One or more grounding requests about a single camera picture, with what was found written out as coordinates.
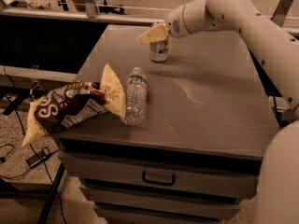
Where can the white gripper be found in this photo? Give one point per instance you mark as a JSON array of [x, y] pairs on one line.
[[174, 22]]

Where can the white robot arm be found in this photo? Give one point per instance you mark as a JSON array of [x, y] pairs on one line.
[[277, 198]]

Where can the brown chip bag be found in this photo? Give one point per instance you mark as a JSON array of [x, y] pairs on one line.
[[73, 103]]

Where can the clear plastic water bottle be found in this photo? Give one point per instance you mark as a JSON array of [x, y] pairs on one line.
[[136, 87]]

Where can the grey drawer cabinet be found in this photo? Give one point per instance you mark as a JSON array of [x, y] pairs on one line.
[[208, 122]]

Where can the black power adapter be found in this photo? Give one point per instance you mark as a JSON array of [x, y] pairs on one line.
[[36, 159]]

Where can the black tripod leg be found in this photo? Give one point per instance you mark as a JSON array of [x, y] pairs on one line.
[[51, 196]]

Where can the black drawer handle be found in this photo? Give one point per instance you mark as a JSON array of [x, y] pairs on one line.
[[159, 180]]

